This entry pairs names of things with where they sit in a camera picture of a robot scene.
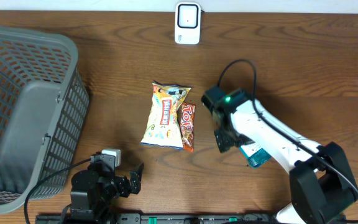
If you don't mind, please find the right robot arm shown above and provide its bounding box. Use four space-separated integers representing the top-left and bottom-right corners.
201 86 358 223

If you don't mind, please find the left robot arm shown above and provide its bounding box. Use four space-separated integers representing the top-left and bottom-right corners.
59 160 144 223

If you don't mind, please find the white barcode scanner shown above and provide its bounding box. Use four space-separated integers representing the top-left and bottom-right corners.
174 2 201 45

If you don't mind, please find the blue mouthwash bottle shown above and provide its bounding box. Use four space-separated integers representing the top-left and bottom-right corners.
240 143 271 168

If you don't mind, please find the red Top candy bar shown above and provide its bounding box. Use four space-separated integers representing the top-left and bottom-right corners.
180 102 196 152

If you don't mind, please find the yellow snack bag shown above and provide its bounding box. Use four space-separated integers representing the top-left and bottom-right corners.
140 82 191 149

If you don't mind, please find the grey plastic basket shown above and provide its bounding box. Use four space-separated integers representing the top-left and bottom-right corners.
0 26 90 214

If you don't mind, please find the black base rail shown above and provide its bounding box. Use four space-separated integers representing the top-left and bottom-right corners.
35 213 278 224

